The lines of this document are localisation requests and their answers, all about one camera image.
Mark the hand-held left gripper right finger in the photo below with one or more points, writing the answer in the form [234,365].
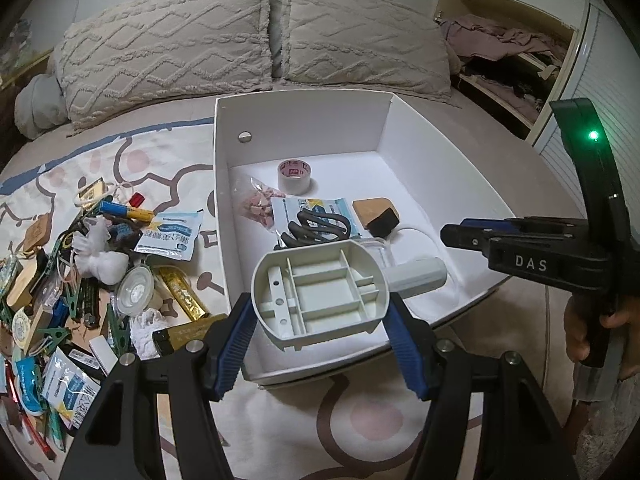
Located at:
[410,350]

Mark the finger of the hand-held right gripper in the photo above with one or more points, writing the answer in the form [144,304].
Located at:
[465,241]
[525,227]

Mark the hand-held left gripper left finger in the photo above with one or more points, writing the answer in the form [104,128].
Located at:
[232,345]

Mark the wooden brush black block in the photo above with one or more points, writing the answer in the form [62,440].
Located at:
[195,332]
[385,222]

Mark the clear plastic packet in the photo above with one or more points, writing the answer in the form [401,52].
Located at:
[380,250]

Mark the grey plastic scrubbing brush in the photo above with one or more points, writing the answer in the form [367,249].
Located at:
[320,290]

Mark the dark hair claw clip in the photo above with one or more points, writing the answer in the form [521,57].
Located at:
[300,232]

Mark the bag of pink pieces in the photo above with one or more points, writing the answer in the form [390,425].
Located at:
[257,207]

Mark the white blue medicine sachet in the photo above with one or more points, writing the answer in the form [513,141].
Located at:
[167,237]
[70,385]
[320,205]

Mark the clear tape roll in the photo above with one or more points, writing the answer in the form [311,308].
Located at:
[295,180]

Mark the white cardboard box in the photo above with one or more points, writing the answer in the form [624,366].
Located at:
[325,130]

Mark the person's right hand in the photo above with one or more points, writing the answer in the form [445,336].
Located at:
[625,320]

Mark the gold foil packet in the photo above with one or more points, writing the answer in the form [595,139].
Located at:
[185,295]

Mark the white fluffy cloth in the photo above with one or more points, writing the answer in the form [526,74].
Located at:
[147,332]

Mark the clear round lid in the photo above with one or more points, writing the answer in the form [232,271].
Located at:
[135,290]

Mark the green clothes peg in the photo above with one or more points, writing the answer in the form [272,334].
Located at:
[50,340]
[119,330]

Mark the printed blanket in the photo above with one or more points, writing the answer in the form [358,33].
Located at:
[310,435]

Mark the white eraser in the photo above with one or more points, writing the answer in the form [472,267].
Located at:
[104,355]

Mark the black silver comb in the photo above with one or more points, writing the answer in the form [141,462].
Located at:
[91,305]

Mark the white plush toy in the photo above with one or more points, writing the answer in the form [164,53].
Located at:
[107,265]

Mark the white louvered door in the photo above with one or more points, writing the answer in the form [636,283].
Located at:
[615,85]

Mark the yellow blue marker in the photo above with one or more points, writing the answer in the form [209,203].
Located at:
[125,209]

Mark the red bottle cap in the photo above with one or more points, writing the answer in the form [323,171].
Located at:
[138,199]

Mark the pile of pink clothes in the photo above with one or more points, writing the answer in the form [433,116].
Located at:
[480,35]

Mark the white labelled tape roll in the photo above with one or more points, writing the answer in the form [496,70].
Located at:
[21,325]

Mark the wooden tag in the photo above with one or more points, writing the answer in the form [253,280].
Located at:
[39,235]

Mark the built-in cupboard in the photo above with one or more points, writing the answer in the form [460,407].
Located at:
[500,2]

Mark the cream textured pillow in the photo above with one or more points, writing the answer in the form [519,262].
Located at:
[360,40]
[165,50]

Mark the grey plush cushion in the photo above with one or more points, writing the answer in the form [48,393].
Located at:
[37,105]

